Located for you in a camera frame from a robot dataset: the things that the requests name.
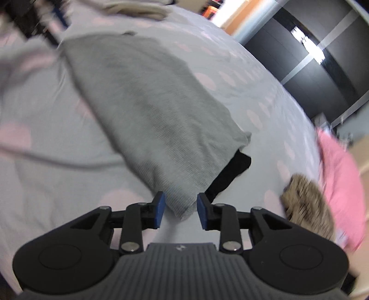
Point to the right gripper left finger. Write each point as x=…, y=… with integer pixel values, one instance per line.
x=135, y=219

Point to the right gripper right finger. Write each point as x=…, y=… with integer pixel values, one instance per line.
x=225, y=219

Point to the grey and black raglan shirt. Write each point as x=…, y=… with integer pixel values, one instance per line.
x=174, y=135

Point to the stack of folded clothes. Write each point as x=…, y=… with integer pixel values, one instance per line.
x=156, y=10

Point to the tan striped garment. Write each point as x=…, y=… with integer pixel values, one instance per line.
x=306, y=206

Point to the pink pillow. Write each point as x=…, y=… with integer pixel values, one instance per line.
x=342, y=189

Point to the black sliding wardrobe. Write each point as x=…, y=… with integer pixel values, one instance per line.
x=318, y=50

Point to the orange wooden door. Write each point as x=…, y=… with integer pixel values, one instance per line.
x=230, y=15

